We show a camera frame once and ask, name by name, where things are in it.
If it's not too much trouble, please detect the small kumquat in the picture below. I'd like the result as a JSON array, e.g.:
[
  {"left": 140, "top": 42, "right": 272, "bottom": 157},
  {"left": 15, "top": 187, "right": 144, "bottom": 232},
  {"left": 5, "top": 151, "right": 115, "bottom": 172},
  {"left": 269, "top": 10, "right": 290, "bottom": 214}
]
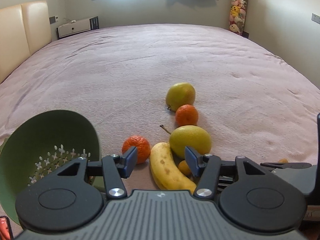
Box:
[
  {"left": 278, "top": 158, "right": 289, "bottom": 163},
  {"left": 178, "top": 160, "right": 192, "bottom": 177}
]

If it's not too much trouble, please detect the yellow-green pear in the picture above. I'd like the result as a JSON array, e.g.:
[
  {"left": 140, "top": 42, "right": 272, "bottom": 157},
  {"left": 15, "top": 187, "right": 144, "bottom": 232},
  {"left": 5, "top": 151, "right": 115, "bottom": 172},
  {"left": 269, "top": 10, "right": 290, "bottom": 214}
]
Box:
[
  {"left": 165, "top": 82, "right": 196, "bottom": 112},
  {"left": 160, "top": 125, "right": 212, "bottom": 159}
]

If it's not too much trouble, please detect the orange mandarin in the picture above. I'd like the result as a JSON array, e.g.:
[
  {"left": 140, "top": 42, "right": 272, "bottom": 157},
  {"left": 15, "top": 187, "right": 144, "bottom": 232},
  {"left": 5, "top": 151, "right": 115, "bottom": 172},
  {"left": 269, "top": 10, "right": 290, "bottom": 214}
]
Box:
[
  {"left": 175, "top": 105, "right": 199, "bottom": 126},
  {"left": 121, "top": 135, "right": 151, "bottom": 164}
]

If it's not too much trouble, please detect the yellow banana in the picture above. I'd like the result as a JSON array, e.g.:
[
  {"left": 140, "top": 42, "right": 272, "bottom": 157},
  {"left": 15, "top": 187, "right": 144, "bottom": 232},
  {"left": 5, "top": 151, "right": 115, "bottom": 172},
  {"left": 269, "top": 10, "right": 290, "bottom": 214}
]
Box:
[{"left": 150, "top": 142, "right": 196, "bottom": 194}]

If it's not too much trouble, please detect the green colander bowl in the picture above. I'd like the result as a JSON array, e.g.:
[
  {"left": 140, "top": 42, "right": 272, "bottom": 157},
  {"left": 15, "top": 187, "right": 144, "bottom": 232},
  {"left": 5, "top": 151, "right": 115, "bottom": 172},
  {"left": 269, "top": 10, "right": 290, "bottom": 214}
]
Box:
[{"left": 1, "top": 110, "right": 101, "bottom": 223}]

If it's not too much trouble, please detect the pink bed blanket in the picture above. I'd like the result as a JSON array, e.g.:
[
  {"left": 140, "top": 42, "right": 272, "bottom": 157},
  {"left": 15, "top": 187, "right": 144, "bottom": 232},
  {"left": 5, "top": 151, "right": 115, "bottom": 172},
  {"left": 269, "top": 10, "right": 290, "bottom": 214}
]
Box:
[{"left": 0, "top": 23, "right": 320, "bottom": 238}]

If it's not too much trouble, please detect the red phone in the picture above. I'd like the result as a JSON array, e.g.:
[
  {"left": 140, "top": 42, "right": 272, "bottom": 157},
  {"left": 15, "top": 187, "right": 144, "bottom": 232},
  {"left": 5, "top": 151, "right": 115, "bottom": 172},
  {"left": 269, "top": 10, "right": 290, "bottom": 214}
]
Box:
[{"left": 0, "top": 216, "right": 14, "bottom": 240}]

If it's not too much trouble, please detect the white bedside cabinet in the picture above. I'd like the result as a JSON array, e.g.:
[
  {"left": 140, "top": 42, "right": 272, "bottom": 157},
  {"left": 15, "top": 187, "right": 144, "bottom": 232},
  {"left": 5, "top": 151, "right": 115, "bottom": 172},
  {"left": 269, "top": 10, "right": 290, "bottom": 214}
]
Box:
[{"left": 57, "top": 16, "right": 99, "bottom": 39}]

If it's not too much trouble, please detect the plush toy hanging rack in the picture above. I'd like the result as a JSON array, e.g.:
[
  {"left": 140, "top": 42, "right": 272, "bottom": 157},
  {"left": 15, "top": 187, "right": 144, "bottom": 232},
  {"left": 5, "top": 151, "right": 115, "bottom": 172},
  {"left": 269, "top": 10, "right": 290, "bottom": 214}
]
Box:
[{"left": 229, "top": 0, "right": 248, "bottom": 36}]

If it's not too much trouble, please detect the cream leather headboard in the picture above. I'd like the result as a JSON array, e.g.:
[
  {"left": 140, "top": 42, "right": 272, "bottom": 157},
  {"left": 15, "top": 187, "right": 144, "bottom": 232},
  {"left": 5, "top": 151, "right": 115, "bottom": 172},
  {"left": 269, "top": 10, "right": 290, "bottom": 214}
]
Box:
[{"left": 0, "top": 1, "right": 52, "bottom": 82}]

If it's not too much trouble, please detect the white wall socket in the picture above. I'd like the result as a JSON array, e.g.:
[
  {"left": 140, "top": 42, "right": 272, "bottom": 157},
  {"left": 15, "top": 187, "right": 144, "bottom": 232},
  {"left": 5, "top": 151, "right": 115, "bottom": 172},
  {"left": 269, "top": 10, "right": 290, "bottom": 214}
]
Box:
[{"left": 311, "top": 13, "right": 320, "bottom": 24}]

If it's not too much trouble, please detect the wall switch panel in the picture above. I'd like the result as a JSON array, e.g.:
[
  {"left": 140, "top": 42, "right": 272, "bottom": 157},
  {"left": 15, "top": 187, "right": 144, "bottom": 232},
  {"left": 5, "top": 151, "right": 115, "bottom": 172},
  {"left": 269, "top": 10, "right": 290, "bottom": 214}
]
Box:
[{"left": 49, "top": 16, "right": 59, "bottom": 24}]

